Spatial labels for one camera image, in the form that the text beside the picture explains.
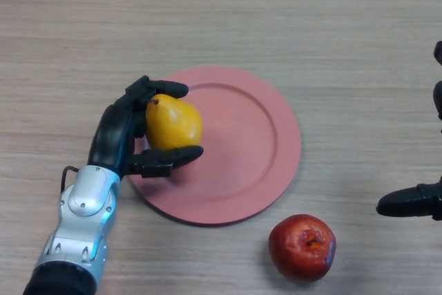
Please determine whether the red apple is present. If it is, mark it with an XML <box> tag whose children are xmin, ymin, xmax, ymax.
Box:
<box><xmin>269</xmin><ymin>214</ymin><xmax>337</xmax><ymax>283</ymax></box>

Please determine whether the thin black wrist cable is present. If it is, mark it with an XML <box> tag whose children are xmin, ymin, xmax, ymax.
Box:
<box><xmin>60</xmin><ymin>166</ymin><xmax>81</xmax><ymax>194</ymax></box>

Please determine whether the pink round plate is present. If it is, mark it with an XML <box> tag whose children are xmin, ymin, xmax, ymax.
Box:
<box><xmin>120</xmin><ymin>66</ymin><xmax>302</xmax><ymax>229</ymax></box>

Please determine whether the yellow pear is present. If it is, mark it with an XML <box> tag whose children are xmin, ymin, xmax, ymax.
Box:
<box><xmin>144</xmin><ymin>93</ymin><xmax>203</xmax><ymax>153</ymax></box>

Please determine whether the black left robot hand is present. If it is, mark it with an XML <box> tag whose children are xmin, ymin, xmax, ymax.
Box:
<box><xmin>86</xmin><ymin>75</ymin><xmax>204</xmax><ymax>179</ymax></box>

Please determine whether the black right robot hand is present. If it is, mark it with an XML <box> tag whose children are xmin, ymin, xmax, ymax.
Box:
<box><xmin>375</xmin><ymin>41</ymin><xmax>442</xmax><ymax>222</ymax></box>

